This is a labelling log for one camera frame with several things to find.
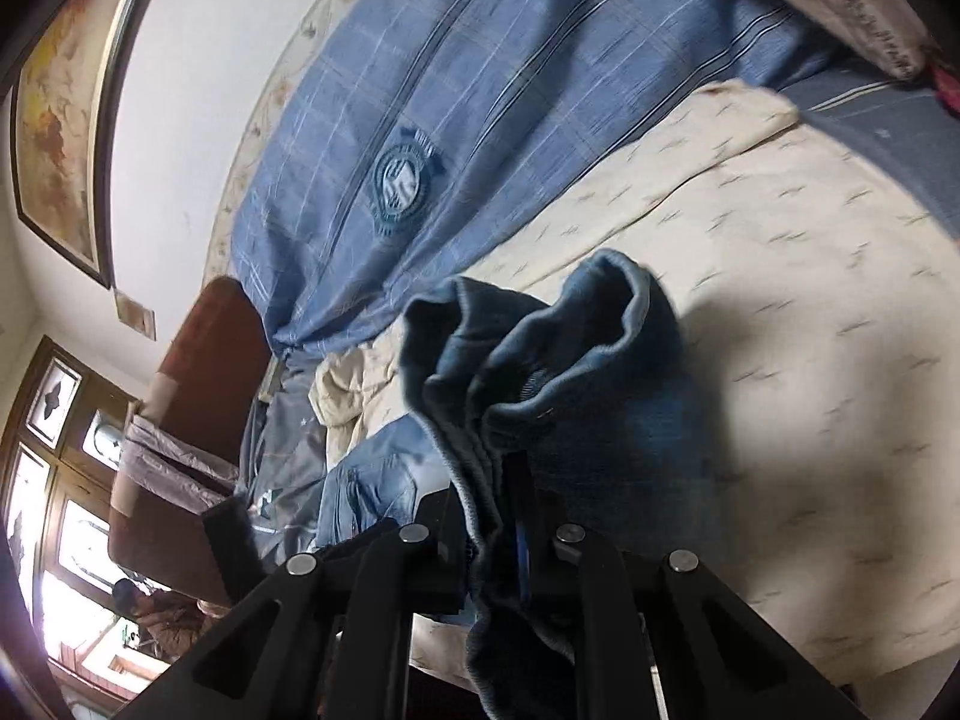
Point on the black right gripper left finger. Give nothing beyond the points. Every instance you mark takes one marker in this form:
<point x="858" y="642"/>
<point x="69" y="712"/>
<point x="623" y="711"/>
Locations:
<point x="389" y="574"/>

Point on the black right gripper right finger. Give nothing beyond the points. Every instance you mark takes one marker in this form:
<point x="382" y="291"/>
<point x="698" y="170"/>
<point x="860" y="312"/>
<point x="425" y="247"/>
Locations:
<point x="589" y="603"/>

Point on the blue denim jeans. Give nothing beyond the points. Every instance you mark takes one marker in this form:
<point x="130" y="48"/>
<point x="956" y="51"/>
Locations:
<point x="588" y="398"/>

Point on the brown wooden headboard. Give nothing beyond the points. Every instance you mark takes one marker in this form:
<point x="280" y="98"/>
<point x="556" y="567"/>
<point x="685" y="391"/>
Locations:
<point x="201" y="395"/>

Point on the wooden framed window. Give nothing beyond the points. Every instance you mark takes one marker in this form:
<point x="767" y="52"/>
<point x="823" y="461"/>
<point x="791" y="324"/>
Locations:
<point x="61" y="445"/>

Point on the cream leaf-print bedsheet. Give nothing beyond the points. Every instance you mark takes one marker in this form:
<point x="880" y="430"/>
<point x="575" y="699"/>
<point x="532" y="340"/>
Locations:
<point x="818" y="303"/>

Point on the framed wall painting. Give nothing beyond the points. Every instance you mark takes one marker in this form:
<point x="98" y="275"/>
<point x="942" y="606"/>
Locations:
<point x="63" y="115"/>

